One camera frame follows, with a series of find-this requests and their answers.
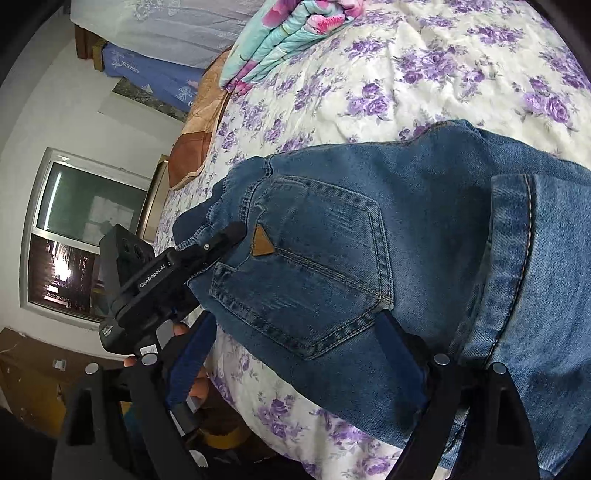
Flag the brown patterned pillow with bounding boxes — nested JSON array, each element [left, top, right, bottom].
[[168, 46, 236, 190]]

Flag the folded turquoise floral quilt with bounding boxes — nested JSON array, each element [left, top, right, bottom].
[[218, 0, 375, 90]]

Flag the cardboard box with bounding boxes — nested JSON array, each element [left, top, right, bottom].
[[0, 327, 125, 439]]

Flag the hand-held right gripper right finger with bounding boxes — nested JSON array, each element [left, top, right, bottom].
[[376, 316, 541, 480]]

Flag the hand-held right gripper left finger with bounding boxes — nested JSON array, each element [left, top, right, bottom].
[[55, 314, 218, 480]]

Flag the purple floral bed sheet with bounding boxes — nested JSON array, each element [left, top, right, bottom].
[[152, 0, 591, 480]]

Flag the white lace cover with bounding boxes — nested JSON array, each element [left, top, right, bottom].
[[69, 0, 269, 70]]

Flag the blue printed cloth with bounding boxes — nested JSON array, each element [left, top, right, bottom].
[[102, 42, 206, 114]]

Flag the white framed window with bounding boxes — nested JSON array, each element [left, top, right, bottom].
[[21, 147, 160, 329]]

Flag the blue denim pants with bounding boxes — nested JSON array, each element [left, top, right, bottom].
[[172, 119, 591, 480]]

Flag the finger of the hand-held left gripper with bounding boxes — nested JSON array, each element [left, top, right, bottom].
[[175, 220, 247, 282]]

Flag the person's left hand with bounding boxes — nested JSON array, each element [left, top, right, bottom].
[[172, 323, 211, 402]]

